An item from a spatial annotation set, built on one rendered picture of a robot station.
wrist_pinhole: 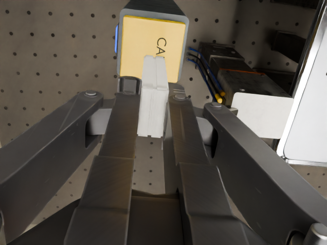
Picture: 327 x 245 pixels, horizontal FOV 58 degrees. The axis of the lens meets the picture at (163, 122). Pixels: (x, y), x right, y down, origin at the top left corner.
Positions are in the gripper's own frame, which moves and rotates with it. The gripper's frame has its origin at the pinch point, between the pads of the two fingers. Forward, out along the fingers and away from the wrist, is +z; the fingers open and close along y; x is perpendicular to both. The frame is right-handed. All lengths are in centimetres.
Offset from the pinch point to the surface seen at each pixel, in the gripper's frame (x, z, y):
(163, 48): 0.5, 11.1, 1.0
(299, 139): -16.3, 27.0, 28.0
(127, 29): 1.8, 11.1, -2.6
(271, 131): -12.2, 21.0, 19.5
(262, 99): -7.3, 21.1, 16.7
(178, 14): 3.5, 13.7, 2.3
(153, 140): -36, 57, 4
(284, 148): -18.3, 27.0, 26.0
